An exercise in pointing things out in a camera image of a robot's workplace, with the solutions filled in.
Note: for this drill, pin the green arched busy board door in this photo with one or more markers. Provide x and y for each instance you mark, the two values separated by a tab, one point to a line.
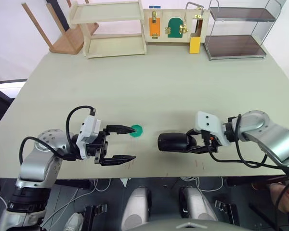
174	30

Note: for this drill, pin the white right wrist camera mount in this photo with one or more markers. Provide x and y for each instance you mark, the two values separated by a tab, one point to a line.
210	124

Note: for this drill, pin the white sneaker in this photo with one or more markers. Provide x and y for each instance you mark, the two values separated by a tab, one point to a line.
73	222

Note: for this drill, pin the yellow busy board door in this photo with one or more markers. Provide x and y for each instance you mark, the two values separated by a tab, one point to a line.
194	45

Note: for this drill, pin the silver robot leg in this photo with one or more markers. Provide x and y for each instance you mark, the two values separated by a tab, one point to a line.
197	204
135	209

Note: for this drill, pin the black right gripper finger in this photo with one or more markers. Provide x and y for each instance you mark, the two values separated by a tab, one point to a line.
197	149
195	132

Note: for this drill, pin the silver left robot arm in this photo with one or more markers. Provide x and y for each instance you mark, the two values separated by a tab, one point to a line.
33	166

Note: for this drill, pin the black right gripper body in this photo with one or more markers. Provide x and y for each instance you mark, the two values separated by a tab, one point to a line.
210	145

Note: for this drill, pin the black metal frame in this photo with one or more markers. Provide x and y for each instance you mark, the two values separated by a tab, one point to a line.
0	96

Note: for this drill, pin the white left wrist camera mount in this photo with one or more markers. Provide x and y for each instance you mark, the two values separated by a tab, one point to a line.
88	134

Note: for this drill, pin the orange busy board door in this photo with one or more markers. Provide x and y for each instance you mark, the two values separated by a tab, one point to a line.
155	30

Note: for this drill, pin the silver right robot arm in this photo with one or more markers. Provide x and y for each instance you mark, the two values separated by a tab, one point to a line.
272	139

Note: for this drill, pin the black computer mouse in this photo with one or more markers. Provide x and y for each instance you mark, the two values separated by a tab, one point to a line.
173	142

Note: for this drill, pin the green octagonal flat piece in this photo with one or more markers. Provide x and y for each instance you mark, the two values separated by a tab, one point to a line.
137	132

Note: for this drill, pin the person's bare hand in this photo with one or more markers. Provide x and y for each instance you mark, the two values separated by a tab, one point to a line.
286	197

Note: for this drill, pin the light wooden two-tier shelf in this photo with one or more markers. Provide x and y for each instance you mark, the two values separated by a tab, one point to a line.
115	43

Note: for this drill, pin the metal rack with dark shelves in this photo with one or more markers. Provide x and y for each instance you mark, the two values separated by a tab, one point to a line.
233	45

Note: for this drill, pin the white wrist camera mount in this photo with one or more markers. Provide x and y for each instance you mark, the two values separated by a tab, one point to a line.
88	134
210	124

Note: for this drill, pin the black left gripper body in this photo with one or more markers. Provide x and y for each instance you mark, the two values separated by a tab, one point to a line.
100	146

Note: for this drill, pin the wooden lock busy board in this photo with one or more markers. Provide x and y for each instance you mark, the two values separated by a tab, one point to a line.
175	41

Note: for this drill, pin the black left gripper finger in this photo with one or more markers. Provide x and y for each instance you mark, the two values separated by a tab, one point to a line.
121	129
118	160

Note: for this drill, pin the grey robot torso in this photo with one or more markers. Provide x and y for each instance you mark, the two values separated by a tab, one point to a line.
195	226

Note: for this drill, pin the brown wooden stool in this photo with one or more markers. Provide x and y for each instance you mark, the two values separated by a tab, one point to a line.
67	43

